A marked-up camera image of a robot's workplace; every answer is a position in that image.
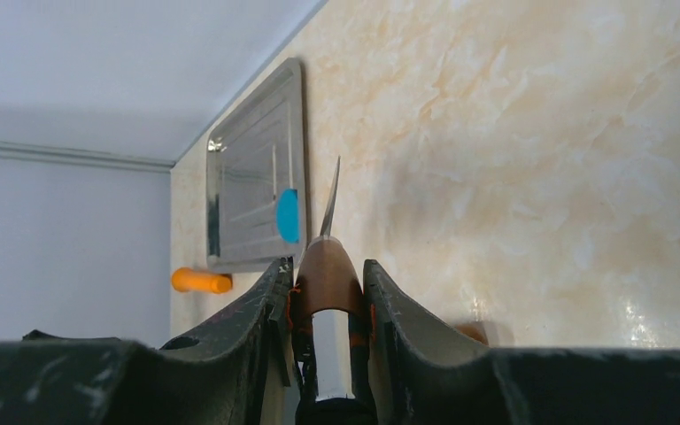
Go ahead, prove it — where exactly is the metal scraper wooden handle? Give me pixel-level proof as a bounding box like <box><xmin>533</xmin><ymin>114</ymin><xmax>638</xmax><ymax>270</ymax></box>
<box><xmin>287</xmin><ymin>181</ymin><xmax>377</xmax><ymax>424</ymax></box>

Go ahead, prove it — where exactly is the silver metal tray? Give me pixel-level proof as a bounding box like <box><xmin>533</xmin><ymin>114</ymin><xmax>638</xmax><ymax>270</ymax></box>
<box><xmin>205</xmin><ymin>58</ymin><xmax>308</xmax><ymax>274</ymax></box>

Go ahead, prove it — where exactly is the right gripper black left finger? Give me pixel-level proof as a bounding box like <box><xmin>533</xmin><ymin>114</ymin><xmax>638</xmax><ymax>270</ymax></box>
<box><xmin>0</xmin><ymin>258</ymin><xmax>293</xmax><ymax>424</ymax></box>

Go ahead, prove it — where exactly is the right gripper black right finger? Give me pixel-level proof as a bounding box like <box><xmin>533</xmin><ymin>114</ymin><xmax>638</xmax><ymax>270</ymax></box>
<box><xmin>363</xmin><ymin>259</ymin><xmax>680</xmax><ymax>424</ymax></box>

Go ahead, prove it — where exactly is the wooden rolling pin roller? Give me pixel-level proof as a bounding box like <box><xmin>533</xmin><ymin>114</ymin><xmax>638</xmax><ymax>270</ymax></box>
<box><xmin>453</xmin><ymin>323</ymin><xmax>489</xmax><ymax>345</ymax></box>

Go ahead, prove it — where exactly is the round blue dough wrapper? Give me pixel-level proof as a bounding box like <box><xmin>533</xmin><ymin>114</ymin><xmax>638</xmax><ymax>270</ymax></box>
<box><xmin>275</xmin><ymin>189</ymin><xmax>300</xmax><ymax>243</ymax></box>

